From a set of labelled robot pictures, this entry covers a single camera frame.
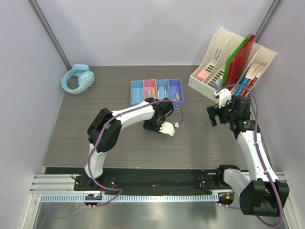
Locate light blue headphones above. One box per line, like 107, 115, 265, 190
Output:
61, 64, 95, 95

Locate slotted cable duct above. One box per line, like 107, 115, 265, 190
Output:
40, 193, 219, 203

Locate light blue item in rack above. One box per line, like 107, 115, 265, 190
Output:
213, 81, 222, 90

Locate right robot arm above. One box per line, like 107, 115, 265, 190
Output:
207, 93, 290, 217

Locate blue capped white marker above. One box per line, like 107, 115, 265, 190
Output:
146, 89, 152, 98

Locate pink notepad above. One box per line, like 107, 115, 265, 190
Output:
196, 70, 210, 82

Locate brown capped white pen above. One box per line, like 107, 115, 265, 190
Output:
157, 87, 161, 100

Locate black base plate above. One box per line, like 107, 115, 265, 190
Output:
45, 165, 238, 195

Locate pink drawer box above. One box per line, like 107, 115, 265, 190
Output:
143, 79, 157, 99

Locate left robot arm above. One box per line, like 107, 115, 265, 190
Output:
85, 97, 176, 190

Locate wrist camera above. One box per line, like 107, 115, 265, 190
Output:
214, 88, 232, 108
159, 121, 180, 136

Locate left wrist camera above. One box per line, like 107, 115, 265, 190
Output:
159, 121, 180, 136

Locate magenta capped white pen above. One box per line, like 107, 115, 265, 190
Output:
164, 86, 168, 99

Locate red perforated board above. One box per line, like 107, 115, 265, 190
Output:
224, 35, 255, 91

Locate purple drawer box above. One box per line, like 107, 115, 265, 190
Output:
168, 79, 184, 109

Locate teal blue drawer box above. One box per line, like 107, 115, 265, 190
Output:
156, 79, 170, 100

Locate books in rack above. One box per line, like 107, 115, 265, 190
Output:
234, 62, 264, 96

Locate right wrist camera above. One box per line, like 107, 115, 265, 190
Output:
214, 88, 232, 108

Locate green board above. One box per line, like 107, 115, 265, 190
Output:
223, 34, 252, 89

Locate light blue drawer box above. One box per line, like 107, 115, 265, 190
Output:
131, 80, 144, 105

